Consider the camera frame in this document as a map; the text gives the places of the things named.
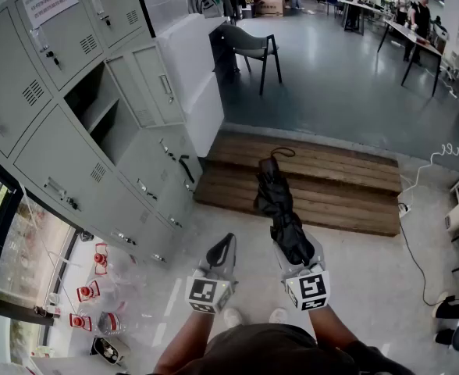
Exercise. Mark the black tray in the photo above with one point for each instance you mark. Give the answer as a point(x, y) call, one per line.
point(108, 352)

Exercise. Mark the white counter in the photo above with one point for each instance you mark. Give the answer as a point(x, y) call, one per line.
point(190, 61)

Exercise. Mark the grey backpack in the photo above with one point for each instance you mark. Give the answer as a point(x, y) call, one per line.
point(204, 2)

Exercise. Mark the blue chair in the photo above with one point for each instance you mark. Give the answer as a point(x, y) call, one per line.
point(333, 0)

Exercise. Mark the black umbrella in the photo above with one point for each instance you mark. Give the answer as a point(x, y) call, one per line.
point(276, 205)

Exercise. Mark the person's right forearm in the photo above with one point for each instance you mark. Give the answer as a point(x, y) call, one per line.
point(329, 328)

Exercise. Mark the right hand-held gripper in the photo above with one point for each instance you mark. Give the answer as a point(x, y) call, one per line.
point(311, 289)

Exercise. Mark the person's dark shirt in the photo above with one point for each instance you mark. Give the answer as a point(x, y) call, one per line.
point(268, 354)

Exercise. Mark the person's left white shoe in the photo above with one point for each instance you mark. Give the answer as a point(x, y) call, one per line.
point(233, 316)

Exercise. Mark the grey chair with black legs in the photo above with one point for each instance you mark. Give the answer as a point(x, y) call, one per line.
point(253, 47)

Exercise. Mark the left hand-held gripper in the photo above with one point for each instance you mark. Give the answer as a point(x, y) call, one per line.
point(208, 291)

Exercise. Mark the person's white shoe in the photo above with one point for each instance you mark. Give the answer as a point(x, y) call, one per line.
point(278, 315)
point(233, 316)

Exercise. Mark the person's right white shoe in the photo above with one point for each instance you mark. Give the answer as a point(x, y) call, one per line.
point(278, 315)

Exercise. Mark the person's left forearm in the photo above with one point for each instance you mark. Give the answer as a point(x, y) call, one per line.
point(182, 342)

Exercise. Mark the long table with black legs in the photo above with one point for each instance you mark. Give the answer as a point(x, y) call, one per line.
point(413, 37)
point(360, 6)

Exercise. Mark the small clear bottle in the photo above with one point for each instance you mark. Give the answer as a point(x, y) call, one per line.
point(48, 311)

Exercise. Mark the cardboard box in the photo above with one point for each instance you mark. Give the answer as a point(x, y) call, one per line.
point(270, 4)

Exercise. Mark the black shoe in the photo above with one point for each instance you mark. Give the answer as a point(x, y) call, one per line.
point(456, 309)

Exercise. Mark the wooden step platform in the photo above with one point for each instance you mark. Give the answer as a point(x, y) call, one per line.
point(331, 186)

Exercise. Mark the grey metal locker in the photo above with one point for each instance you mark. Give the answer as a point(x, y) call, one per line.
point(77, 143)

